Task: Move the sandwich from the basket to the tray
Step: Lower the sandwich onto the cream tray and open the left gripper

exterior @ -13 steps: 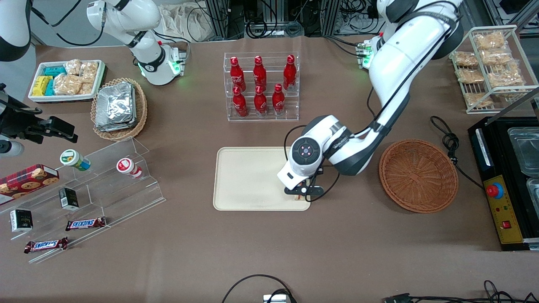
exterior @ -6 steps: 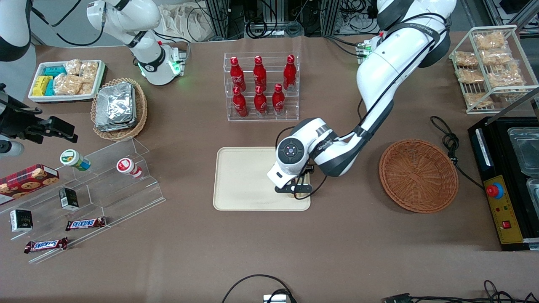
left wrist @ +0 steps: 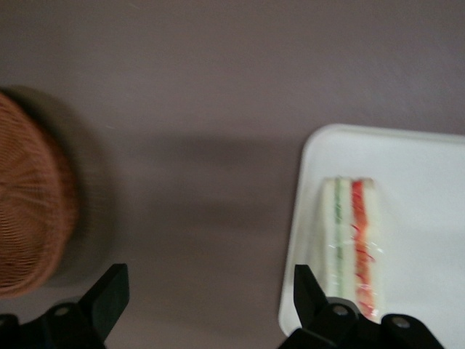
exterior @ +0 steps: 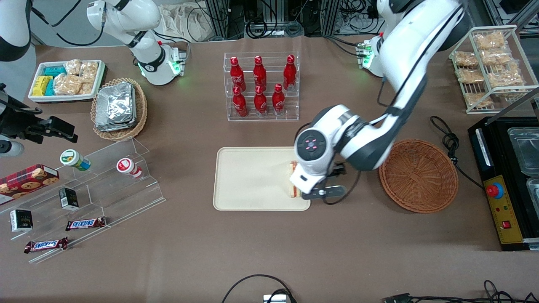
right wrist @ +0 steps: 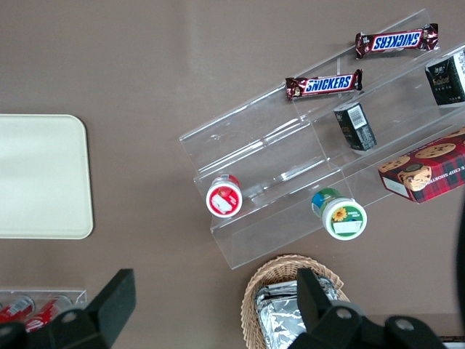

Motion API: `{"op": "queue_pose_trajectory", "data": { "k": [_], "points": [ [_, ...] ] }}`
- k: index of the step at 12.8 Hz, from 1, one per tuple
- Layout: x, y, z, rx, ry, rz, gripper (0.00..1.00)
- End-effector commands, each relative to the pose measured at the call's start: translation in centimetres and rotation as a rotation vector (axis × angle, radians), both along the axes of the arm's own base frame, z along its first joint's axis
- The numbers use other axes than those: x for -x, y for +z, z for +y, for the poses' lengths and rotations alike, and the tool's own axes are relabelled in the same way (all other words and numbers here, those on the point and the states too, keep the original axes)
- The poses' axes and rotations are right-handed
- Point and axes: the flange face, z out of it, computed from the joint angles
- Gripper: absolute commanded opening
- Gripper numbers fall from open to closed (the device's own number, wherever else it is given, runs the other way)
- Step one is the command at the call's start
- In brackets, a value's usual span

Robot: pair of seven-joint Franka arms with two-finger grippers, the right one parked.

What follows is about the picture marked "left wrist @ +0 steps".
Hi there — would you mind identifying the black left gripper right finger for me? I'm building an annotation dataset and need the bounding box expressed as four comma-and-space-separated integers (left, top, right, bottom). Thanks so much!
279, 264, 446, 349

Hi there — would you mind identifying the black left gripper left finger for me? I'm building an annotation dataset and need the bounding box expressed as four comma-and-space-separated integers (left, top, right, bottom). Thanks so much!
0, 263, 130, 349

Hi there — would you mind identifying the plastic-wrapped triangle sandwich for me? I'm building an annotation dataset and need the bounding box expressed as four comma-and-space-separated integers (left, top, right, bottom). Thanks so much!
318, 175, 387, 322

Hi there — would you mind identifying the brown woven wicker basket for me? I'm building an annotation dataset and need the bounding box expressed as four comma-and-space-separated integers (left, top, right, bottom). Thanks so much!
0, 89, 81, 300

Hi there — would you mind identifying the white plastic tray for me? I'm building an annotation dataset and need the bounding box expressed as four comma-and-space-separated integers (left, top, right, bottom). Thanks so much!
278, 124, 465, 349

